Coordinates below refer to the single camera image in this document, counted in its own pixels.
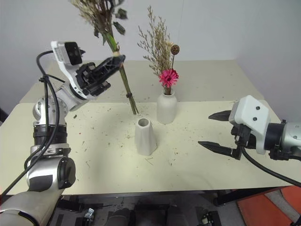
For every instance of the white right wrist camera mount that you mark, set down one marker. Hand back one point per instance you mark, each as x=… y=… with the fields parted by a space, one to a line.
x=251 y=113

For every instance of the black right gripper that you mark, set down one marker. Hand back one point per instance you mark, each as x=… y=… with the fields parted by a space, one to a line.
x=243 y=135

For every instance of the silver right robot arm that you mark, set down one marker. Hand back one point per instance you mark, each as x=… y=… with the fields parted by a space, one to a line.
x=290 y=135

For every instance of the black table leg frame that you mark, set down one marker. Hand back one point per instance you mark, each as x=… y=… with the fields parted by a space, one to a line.
x=237 y=195

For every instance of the white tapered vase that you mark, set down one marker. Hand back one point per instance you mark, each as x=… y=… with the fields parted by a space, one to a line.
x=144 y=139

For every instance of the dried bouquet with pink flower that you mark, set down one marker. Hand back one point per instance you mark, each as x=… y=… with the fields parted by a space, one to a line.
x=162 y=56

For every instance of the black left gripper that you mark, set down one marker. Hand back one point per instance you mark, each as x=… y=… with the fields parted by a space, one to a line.
x=90 y=81

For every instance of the small metal caster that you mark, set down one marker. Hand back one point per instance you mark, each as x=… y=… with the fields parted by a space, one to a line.
x=89 y=213
x=207 y=217

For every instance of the white bottle-shaped vase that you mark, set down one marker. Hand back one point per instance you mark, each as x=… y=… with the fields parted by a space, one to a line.
x=166 y=108

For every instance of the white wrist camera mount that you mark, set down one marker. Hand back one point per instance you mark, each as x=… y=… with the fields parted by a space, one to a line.
x=251 y=113
x=61 y=55

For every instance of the orange floor object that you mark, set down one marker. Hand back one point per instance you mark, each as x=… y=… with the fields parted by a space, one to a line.
x=263 y=212

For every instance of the dried grass bouquet green stems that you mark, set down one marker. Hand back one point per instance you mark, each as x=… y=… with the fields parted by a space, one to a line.
x=124 y=80

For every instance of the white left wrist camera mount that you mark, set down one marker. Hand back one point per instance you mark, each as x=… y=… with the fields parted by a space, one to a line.
x=61 y=55

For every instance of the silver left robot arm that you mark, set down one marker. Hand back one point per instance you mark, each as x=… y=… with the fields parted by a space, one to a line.
x=44 y=110

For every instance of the dark rounded shape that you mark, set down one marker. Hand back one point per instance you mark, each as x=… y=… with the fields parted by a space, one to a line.
x=121 y=216

